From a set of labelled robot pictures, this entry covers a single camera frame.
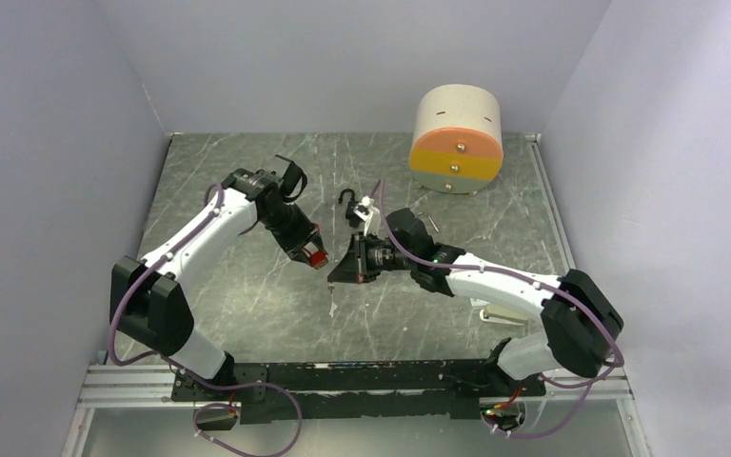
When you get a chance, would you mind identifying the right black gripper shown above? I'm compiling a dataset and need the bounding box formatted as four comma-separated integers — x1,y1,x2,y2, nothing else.
328,231,415,284

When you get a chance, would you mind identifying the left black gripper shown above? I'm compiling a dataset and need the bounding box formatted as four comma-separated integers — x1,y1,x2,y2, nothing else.
261,203,325,265

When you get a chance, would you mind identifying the red cable lock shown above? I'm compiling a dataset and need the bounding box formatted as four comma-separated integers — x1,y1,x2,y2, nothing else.
306,250,328,269

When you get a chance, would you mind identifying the black padlock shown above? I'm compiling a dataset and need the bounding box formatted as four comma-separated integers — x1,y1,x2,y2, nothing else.
338,188,367,229

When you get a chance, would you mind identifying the brass padlock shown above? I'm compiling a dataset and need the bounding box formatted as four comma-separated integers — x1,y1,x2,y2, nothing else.
417,211,440,232

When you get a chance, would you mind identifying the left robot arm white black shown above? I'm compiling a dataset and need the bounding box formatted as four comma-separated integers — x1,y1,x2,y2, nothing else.
108,155,328,400

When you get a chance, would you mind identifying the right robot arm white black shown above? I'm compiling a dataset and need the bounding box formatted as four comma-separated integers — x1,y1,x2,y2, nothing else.
327,209,624,395

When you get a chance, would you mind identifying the beige white stapler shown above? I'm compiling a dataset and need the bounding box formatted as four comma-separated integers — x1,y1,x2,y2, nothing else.
479,304,528,326

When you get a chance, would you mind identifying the cylindrical drawer box orange yellow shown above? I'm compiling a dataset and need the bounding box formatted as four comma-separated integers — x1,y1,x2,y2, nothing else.
408,84,504,194

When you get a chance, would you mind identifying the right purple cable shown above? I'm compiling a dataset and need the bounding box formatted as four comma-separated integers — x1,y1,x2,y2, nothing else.
368,178,626,389

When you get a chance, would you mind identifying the purple cable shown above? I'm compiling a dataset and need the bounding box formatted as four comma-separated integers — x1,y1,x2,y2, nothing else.
368,178,626,389
107,183,304,457

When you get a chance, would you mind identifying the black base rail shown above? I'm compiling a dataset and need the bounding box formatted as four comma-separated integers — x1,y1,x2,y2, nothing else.
171,359,546,425

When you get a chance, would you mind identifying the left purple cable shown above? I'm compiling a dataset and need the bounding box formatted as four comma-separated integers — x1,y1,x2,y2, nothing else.
107,183,304,457

